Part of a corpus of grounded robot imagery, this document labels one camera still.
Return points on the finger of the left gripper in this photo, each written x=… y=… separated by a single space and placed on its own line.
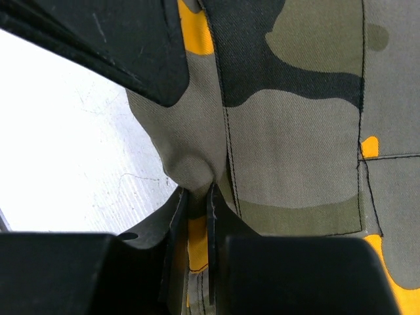
x=136 y=44

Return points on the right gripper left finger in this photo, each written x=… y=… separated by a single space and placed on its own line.
x=140 y=271

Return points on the camouflage cargo trousers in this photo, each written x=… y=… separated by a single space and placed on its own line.
x=306 y=115

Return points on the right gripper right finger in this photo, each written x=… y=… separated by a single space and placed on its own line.
x=254 y=274

